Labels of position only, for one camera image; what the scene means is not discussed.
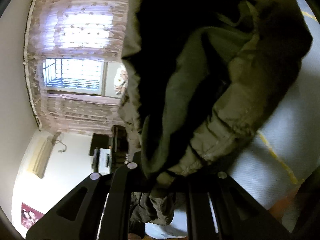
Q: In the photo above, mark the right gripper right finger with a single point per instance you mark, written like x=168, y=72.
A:
x=219, y=208

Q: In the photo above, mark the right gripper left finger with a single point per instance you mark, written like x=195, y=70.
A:
x=97, y=208

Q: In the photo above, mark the dark olive hooded jacket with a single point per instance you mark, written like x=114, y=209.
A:
x=155, y=31

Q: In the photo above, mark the white printer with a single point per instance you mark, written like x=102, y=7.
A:
x=102, y=161

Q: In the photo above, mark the black computer monitor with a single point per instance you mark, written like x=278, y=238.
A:
x=99, y=141

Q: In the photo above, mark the black computer desk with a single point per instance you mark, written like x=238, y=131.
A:
x=119, y=148

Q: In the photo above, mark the left pink lace curtain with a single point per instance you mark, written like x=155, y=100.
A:
x=75, y=113

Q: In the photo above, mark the pink lace curtain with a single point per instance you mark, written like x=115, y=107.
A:
x=75, y=113
x=75, y=29

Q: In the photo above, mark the window with blue grille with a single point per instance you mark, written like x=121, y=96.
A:
x=75, y=76

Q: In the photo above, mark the right pink lace curtain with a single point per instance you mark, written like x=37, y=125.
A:
x=75, y=29

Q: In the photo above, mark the red wall poster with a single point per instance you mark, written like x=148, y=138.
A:
x=29, y=216

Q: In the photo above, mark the white wall air conditioner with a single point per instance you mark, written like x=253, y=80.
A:
x=40, y=156

